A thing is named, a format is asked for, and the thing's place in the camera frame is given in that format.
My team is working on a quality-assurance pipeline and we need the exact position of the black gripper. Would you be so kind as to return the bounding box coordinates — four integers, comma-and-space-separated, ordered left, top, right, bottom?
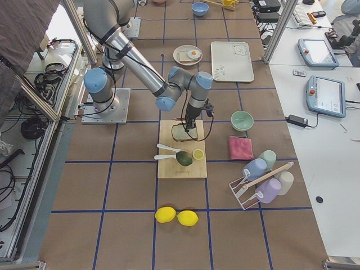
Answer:
185, 105, 202, 132

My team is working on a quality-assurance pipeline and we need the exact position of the bread slice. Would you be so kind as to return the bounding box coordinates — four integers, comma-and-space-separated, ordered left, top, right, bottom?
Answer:
171, 124, 199, 142
179, 51, 198, 62

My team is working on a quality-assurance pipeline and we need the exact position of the white round plate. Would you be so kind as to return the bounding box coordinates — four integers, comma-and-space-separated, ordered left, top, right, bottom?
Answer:
173, 45, 203, 66

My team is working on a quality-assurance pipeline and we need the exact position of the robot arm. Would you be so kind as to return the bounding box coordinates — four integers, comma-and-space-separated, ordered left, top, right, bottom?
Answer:
84, 1, 213, 131

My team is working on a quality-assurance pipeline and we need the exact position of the lemon half slice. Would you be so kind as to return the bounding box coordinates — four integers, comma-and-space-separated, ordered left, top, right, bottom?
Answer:
192, 148, 205, 160

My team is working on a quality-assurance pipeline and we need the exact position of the green avocado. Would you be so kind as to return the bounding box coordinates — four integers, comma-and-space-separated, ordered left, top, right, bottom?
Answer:
176, 151, 193, 167

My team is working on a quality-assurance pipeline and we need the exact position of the white plastic fork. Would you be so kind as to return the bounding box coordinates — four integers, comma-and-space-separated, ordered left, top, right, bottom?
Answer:
156, 143, 183, 152

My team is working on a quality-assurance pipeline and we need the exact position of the white plastic spoon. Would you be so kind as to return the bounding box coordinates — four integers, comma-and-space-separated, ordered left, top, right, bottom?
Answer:
154, 154, 177, 160

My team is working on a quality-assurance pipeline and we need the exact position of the wooden cutting board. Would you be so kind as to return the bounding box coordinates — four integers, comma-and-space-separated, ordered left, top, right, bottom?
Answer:
154, 120, 207, 179

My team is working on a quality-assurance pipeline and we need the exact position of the green bowl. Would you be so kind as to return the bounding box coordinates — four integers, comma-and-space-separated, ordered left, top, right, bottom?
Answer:
231, 111, 254, 132

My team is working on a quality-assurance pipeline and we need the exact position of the pink cloth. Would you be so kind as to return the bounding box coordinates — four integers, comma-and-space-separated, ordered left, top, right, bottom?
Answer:
228, 136, 254, 160

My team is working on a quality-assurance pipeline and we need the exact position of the fried egg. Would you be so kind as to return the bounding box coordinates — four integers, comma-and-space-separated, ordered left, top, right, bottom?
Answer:
187, 49, 201, 60

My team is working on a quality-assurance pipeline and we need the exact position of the cream bear tray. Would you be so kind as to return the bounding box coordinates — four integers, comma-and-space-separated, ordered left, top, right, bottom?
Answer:
210, 41, 254, 83

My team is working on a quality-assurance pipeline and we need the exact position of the blue cup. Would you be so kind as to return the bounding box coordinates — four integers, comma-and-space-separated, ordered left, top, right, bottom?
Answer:
242, 158, 267, 181

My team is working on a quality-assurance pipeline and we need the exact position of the green cup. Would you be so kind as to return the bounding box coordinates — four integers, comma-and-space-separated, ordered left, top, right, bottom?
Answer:
258, 150, 276, 171

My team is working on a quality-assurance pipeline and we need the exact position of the yellow lemon left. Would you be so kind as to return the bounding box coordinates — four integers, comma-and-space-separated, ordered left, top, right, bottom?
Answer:
154, 206, 176, 223

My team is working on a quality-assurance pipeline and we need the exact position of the yellow lemon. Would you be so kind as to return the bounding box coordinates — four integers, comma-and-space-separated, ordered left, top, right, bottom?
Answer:
177, 210, 199, 227
154, 206, 176, 223

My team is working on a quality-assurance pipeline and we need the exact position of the yellow lemon right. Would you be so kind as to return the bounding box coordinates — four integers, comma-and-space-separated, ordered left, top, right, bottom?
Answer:
177, 210, 199, 227

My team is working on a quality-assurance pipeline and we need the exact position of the purple cup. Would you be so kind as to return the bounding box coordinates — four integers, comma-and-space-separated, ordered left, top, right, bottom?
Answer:
255, 178, 282, 204

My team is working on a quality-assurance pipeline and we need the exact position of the black adapter on desk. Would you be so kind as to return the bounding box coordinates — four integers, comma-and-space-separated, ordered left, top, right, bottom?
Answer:
285, 114, 308, 128

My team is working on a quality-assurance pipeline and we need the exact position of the cream cup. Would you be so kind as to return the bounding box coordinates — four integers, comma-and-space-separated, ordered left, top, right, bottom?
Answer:
274, 171, 294, 196

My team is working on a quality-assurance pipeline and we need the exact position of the blue bowl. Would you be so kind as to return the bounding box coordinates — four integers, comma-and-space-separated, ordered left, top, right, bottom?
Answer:
191, 2, 209, 17

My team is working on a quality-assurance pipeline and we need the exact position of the yellow cup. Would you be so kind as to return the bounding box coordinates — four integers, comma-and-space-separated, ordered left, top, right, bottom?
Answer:
221, 0, 239, 11

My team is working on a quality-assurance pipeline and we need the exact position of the near teach pendant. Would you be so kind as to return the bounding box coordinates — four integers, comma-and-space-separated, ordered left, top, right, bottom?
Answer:
305, 75, 346, 118

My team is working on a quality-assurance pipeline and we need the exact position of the teach pendant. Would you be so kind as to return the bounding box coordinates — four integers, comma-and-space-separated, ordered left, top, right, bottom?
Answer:
297, 39, 340, 69
305, 75, 346, 118

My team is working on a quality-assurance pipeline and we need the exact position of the far teach pendant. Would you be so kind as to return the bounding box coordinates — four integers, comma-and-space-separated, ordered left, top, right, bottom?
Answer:
297, 39, 340, 69

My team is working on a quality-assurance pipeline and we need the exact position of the white wire cup rack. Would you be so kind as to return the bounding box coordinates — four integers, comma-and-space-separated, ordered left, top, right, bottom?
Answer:
228, 161, 295, 210

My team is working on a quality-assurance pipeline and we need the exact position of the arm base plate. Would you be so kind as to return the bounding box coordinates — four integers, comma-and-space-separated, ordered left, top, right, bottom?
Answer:
123, 17, 141, 39
81, 88, 131, 124

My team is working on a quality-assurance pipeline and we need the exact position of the aluminium frame post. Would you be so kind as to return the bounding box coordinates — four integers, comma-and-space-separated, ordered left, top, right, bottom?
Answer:
263, 0, 297, 64

